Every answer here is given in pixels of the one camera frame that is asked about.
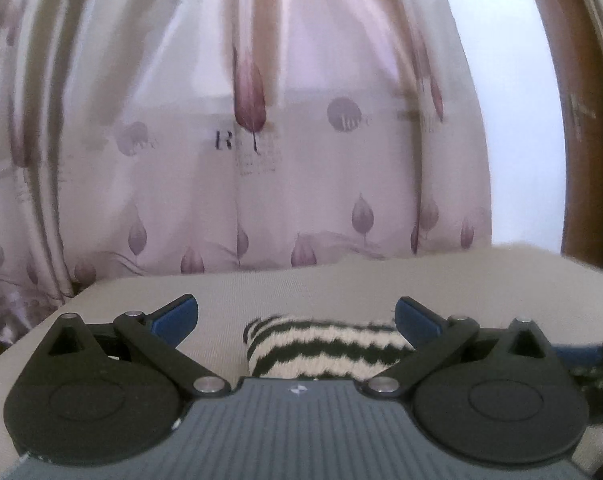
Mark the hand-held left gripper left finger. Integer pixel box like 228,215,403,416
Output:
46,295,232,399

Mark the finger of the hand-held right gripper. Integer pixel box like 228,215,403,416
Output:
552,340,603,396

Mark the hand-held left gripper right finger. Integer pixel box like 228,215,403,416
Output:
364,296,553,401

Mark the black white striped knit sweater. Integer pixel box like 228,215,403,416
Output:
242,314,418,380

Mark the brown wooden door frame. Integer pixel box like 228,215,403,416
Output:
516,0,603,281

